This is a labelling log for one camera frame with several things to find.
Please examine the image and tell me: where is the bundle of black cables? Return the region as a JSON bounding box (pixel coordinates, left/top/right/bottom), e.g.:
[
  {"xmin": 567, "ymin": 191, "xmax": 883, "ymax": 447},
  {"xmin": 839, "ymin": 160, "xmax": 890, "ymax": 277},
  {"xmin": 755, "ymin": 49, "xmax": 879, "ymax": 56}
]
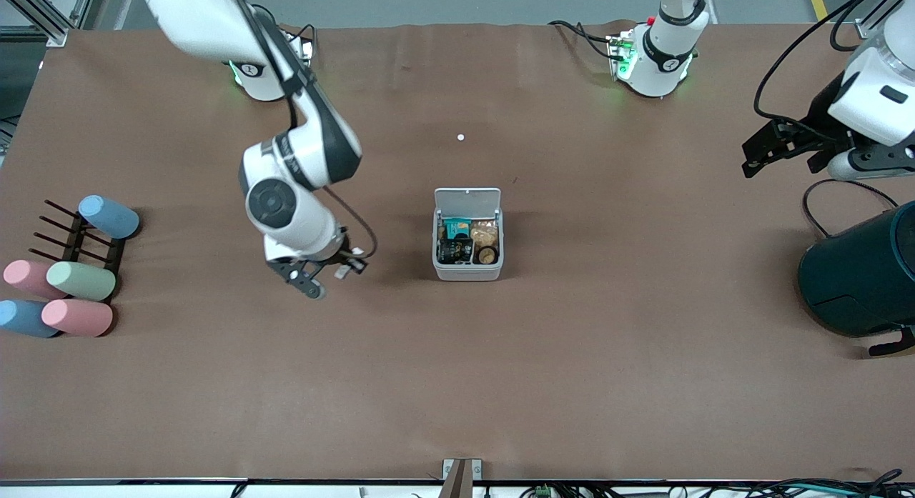
[{"xmin": 743, "ymin": 469, "xmax": 915, "ymax": 498}]

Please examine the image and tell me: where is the black bin foot pedal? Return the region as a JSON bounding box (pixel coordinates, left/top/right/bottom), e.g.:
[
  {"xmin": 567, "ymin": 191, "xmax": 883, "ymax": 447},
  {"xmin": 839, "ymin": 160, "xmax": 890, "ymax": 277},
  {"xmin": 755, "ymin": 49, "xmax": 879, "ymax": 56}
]
[{"xmin": 869, "ymin": 327, "xmax": 915, "ymax": 357}]

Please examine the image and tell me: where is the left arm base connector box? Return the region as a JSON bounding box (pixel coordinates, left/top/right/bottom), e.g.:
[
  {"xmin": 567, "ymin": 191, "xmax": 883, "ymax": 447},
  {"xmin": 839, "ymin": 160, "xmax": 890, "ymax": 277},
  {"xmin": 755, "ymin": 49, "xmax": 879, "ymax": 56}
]
[{"xmin": 606, "ymin": 30, "xmax": 637, "ymax": 81}]

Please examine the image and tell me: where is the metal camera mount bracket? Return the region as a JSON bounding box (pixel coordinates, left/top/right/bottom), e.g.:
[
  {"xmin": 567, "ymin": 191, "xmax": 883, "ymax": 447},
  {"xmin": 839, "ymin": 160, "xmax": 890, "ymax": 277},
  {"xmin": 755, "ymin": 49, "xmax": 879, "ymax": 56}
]
[{"xmin": 442, "ymin": 459, "xmax": 483, "ymax": 498}]

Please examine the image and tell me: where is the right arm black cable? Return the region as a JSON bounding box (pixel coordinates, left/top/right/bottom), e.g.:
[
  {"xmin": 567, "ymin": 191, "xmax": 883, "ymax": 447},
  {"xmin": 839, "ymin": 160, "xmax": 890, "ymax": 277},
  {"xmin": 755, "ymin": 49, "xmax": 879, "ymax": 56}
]
[{"xmin": 229, "ymin": 0, "xmax": 377, "ymax": 259}]

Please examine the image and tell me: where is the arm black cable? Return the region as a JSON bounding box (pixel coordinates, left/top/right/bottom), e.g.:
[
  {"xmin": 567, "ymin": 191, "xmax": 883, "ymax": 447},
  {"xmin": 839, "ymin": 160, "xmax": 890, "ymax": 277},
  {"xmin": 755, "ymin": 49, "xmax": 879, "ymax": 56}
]
[
  {"xmin": 754, "ymin": 0, "xmax": 887, "ymax": 124},
  {"xmin": 229, "ymin": 0, "xmax": 377, "ymax": 259}
]

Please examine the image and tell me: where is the green plastic cup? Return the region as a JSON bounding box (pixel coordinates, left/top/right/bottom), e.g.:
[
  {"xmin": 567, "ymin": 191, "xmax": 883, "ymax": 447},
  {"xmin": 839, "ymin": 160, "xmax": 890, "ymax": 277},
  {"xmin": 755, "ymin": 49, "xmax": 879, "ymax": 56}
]
[{"xmin": 46, "ymin": 261, "xmax": 117, "ymax": 302}]

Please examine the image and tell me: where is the blue plastic cup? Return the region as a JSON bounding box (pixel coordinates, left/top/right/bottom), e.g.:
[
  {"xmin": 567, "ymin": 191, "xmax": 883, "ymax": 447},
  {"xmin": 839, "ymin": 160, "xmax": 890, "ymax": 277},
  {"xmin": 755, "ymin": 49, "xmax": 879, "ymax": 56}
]
[
  {"xmin": 0, "ymin": 299, "xmax": 61, "ymax": 339},
  {"xmin": 78, "ymin": 194, "xmax": 141, "ymax": 239}
]

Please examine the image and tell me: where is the pink plastic cup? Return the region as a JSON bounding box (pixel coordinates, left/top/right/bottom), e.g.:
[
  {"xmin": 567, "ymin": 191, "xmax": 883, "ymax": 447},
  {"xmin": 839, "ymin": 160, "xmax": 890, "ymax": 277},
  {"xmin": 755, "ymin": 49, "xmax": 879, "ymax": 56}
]
[
  {"xmin": 3, "ymin": 259, "xmax": 69, "ymax": 300},
  {"xmin": 41, "ymin": 299, "xmax": 114, "ymax": 337}
]

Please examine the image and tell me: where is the black looped floor cable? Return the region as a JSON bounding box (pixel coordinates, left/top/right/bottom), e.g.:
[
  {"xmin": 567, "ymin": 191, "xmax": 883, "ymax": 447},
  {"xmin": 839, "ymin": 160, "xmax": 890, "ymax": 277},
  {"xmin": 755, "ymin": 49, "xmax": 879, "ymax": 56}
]
[{"xmin": 802, "ymin": 178, "xmax": 899, "ymax": 239}]

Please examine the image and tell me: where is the small white lidded bin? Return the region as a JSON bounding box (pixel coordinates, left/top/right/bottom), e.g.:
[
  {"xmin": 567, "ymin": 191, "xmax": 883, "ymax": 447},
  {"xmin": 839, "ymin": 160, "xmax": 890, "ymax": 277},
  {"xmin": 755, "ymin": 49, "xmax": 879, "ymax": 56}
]
[{"xmin": 432, "ymin": 188, "xmax": 505, "ymax": 282}]

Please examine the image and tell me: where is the black peg cup rack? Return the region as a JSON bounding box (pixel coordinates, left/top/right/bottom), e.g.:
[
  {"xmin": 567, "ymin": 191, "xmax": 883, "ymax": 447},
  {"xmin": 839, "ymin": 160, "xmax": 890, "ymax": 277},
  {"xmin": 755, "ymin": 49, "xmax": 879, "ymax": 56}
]
[{"xmin": 32, "ymin": 199, "xmax": 128, "ymax": 302}]

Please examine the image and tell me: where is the black snack wrapper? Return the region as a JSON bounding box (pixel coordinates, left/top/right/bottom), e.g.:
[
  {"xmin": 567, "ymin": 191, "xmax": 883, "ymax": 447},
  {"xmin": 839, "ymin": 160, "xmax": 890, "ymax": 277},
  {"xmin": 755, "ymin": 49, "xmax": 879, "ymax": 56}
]
[{"xmin": 437, "ymin": 239, "xmax": 474, "ymax": 264}]

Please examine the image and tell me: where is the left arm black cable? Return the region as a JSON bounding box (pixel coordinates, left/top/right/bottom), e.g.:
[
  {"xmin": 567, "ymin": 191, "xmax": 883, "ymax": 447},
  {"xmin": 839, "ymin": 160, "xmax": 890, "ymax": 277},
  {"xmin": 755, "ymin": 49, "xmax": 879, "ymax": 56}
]
[{"xmin": 754, "ymin": 0, "xmax": 887, "ymax": 124}]

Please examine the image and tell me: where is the black base power cable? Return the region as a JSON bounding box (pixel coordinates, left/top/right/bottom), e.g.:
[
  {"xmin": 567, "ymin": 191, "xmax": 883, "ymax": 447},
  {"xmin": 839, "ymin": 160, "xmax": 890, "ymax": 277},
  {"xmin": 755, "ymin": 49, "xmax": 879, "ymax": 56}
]
[{"xmin": 549, "ymin": 19, "xmax": 617, "ymax": 59}]

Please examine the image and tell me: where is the large dark teal bin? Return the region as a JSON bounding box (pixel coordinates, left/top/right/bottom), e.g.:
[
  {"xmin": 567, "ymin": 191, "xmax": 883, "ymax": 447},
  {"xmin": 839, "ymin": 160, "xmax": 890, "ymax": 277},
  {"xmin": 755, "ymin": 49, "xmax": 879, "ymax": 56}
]
[{"xmin": 798, "ymin": 201, "xmax": 915, "ymax": 338}]

